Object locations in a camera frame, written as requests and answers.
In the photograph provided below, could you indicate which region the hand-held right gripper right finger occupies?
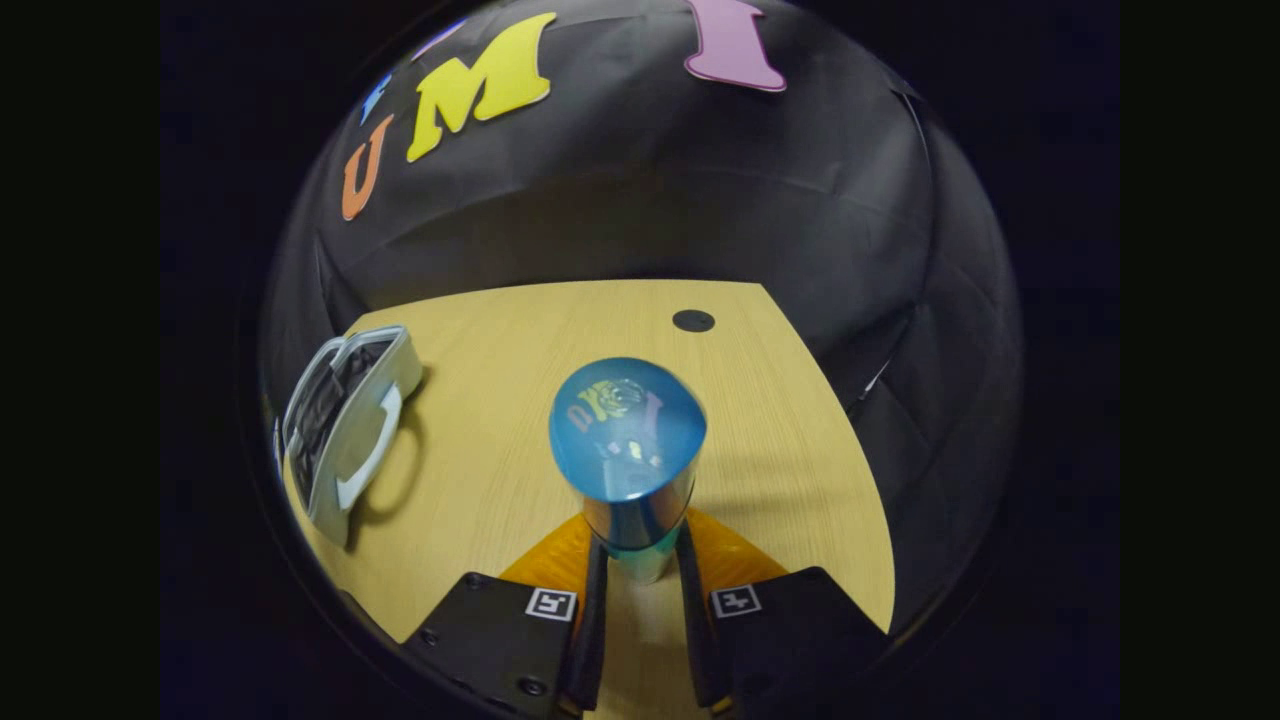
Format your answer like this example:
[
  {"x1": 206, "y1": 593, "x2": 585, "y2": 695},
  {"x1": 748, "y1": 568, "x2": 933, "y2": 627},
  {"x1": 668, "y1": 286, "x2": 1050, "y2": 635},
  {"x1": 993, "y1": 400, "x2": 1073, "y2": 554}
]
[{"x1": 674, "y1": 506, "x2": 893, "y2": 715}]

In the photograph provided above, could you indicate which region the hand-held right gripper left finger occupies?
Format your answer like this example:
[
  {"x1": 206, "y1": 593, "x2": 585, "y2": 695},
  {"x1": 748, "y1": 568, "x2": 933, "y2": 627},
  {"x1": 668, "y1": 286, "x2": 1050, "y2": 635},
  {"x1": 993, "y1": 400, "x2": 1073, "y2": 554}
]
[{"x1": 400, "y1": 512, "x2": 612, "y2": 720}]

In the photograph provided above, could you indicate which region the light blue small suitcase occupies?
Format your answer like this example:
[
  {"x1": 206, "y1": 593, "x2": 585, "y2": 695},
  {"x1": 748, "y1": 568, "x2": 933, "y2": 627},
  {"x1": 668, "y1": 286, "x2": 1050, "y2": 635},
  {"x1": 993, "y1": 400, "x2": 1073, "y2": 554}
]
[{"x1": 279, "y1": 323, "x2": 426, "y2": 550}]

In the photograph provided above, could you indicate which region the blue clear lotion bottle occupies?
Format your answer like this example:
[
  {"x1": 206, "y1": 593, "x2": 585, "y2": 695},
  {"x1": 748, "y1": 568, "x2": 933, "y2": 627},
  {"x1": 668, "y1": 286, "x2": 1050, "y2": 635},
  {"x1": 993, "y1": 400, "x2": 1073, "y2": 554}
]
[{"x1": 548, "y1": 356, "x2": 709, "y2": 587}]

